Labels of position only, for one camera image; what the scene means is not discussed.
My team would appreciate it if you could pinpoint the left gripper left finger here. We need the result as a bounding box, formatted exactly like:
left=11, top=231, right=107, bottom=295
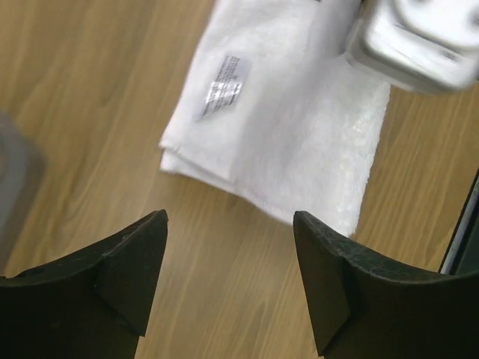
left=1, top=209, right=168, bottom=358

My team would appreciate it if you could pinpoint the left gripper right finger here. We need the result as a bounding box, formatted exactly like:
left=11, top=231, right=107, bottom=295
left=293, top=211, right=478, bottom=358

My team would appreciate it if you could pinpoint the white towel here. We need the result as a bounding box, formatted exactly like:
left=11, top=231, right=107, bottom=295
left=159, top=1, right=390, bottom=236

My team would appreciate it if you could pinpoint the clear plastic bin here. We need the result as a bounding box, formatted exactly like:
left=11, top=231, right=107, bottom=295
left=1, top=113, right=45, bottom=241

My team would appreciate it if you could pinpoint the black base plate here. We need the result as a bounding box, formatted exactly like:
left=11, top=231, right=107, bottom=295
left=439, top=173, right=478, bottom=275

